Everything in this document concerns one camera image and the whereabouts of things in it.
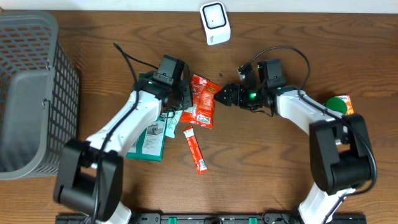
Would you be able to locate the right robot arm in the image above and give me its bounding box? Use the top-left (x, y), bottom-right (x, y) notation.
top-left (214, 59), bottom-right (377, 223)

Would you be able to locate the red stick sachet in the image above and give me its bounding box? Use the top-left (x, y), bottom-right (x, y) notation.
top-left (183, 126), bottom-right (208, 174)

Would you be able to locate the small orange box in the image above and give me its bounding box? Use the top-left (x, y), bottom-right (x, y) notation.
top-left (338, 95), bottom-right (354, 115)

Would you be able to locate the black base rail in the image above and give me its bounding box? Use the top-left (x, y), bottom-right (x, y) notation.
top-left (55, 212), bottom-right (367, 224)

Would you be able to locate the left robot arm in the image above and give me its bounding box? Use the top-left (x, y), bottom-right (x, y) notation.
top-left (53, 55), bottom-right (192, 223)

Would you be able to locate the red snack bag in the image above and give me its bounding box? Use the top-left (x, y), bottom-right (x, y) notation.
top-left (180, 75), bottom-right (221, 129)

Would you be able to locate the grey plastic mesh basket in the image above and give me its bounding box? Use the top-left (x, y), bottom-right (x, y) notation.
top-left (1, 11), bottom-right (80, 180)

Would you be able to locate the white barcode scanner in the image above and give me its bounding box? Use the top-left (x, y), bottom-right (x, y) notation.
top-left (200, 1), bottom-right (231, 45)

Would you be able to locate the green lid jar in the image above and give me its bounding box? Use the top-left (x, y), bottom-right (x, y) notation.
top-left (325, 97), bottom-right (348, 114)

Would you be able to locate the light green wipes pack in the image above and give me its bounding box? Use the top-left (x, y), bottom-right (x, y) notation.
top-left (161, 110), bottom-right (183, 138)

